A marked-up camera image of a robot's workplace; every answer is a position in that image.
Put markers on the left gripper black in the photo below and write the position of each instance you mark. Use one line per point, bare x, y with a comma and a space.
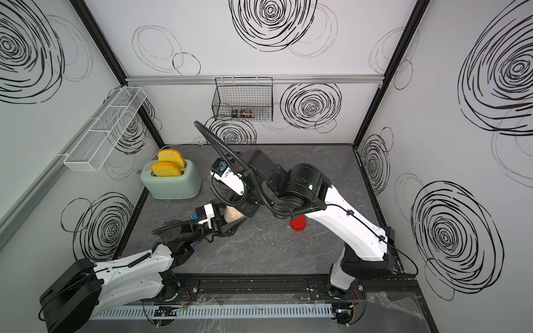
228, 230

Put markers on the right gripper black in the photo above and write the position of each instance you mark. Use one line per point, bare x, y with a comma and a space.
247, 207

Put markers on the red jar lid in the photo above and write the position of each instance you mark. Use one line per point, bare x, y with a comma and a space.
298, 224

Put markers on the oatmeal jar clear plastic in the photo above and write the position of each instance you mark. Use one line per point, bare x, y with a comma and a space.
231, 214

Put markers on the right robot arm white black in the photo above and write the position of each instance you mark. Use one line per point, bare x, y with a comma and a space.
305, 191

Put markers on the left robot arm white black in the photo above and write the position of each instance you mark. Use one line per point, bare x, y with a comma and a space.
87, 289

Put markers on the black trash bin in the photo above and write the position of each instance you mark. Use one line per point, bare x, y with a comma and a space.
232, 199

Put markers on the mint green toaster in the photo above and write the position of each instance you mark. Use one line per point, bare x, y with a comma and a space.
173, 188

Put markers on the small jar in basket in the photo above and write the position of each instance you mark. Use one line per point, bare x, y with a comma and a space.
242, 114

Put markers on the front toast slice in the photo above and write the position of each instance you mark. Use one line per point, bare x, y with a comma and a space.
165, 169

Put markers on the toast slice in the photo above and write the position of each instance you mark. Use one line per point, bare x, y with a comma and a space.
172, 156
165, 169

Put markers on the rear toast slice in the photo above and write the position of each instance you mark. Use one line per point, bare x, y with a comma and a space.
172, 156

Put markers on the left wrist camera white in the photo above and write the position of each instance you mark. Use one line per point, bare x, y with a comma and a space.
205, 214

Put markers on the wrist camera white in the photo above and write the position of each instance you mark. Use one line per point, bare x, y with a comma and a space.
230, 179
205, 214

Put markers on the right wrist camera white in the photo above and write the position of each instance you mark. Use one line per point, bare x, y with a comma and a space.
230, 179

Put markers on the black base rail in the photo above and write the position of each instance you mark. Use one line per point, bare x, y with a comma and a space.
189, 287

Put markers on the black wire wall basket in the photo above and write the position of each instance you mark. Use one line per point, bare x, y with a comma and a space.
257, 97

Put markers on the grey slotted cable duct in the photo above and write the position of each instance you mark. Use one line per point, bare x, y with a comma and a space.
268, 311

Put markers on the white wire wall shelf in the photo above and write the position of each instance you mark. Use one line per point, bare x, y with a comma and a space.
116, 127

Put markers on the aluminium wall rail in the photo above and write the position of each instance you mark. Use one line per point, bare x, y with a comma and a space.
256, 79

